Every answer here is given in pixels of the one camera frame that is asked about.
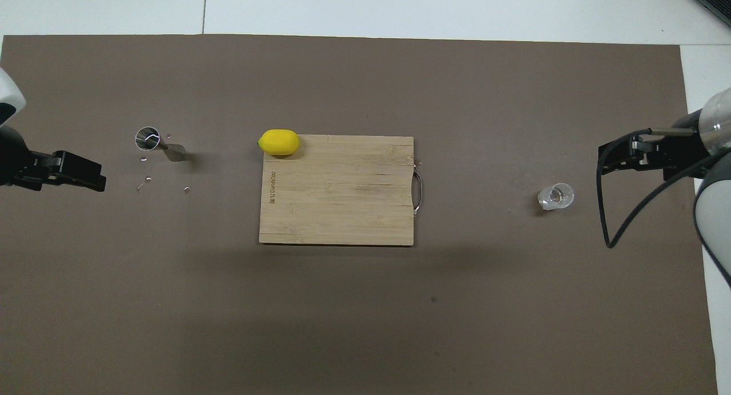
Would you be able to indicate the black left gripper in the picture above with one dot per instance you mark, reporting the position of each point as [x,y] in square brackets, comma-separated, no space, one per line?
[14,155]

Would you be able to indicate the bamboo cutting board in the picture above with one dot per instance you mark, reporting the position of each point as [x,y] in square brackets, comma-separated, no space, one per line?
[337,195]

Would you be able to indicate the yellow lemon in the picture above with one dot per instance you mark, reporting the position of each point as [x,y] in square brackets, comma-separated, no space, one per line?
[278,142]

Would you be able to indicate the steel double jigger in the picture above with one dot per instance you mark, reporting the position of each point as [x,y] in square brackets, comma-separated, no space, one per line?
[147,138]

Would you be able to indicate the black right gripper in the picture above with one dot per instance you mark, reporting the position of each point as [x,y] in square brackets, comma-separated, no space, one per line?
[682,152]

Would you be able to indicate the clear glass cup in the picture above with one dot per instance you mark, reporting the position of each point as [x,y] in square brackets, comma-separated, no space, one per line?
[555,196]

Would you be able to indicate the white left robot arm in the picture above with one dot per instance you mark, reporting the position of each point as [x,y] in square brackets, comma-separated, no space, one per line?
[8,95]

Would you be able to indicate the brown table mat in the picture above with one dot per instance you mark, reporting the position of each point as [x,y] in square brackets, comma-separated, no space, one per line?
[342,326]

